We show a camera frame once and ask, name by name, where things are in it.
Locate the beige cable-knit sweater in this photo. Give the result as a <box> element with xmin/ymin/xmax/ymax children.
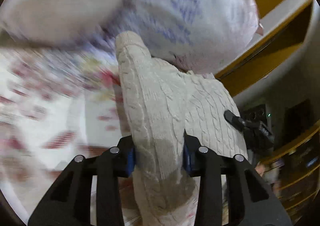
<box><xmin>116</xmin><ymin>31</ymin><xmax>247</xmax><ymax>225</ymax></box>

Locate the dark wooden nightstand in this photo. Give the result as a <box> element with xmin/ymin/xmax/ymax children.
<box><xmin>261</xmin><ymin>121</ymin><xmax>319</xmax><ymax>224</ymax></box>

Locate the white floral bed quilt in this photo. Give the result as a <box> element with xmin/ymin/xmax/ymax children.
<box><xmin>1</xmin><ymin>47</ymin><xmax>142</xmax><ymax>224</ymax></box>

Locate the right pink floral pillow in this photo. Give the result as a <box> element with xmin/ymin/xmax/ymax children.
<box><xmin>102</xmin><ymin>0</ymin><xmax>264</xmax><ymax>75</ymax></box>

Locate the pink floral pillow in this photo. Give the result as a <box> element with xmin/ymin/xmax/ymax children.
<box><xmin>102</xmin><ymin>0</ymin><xmax>264</xmax><ymax>75</ymax></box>
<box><xmin>1</xmin><ymin>0</ymin><xmax>124</xmax><ymax>47</ymax></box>

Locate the left pink floral pillow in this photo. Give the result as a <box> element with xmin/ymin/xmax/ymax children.
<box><xmin>1</xmin><ymin>0</ymin><xmax>124</xmax><ymax>47</ymax></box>

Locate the wooden headboard frame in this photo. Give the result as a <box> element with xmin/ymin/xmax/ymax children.
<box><xmin>215</xmin><ymin>0</ymin><xmax>313</xmax><ymax>97</ymax></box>

